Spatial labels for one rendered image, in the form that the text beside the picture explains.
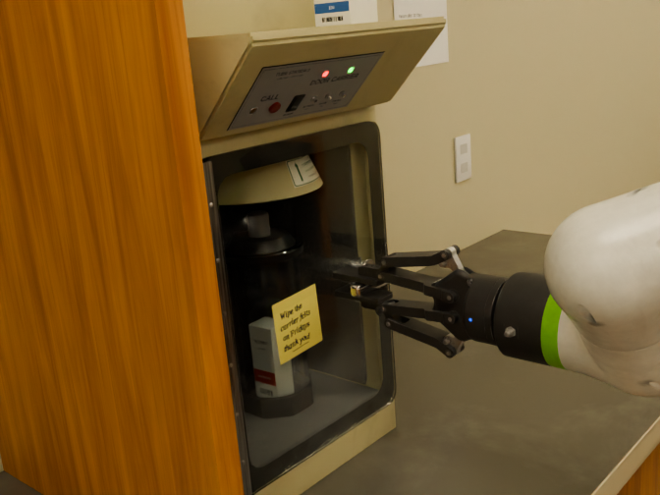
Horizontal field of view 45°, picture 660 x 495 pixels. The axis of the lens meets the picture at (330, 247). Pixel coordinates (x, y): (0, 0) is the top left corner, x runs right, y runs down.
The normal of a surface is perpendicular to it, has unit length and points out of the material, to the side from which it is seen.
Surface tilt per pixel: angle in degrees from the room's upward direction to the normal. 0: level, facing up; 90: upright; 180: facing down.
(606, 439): 0
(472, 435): 0
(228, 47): 90
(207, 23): 90
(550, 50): 90
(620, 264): 74
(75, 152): 90
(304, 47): 135
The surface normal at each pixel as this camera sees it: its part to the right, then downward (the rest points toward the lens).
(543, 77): 0.75, 0.12
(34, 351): -0.65, 0.25
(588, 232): -0.55, -0.48
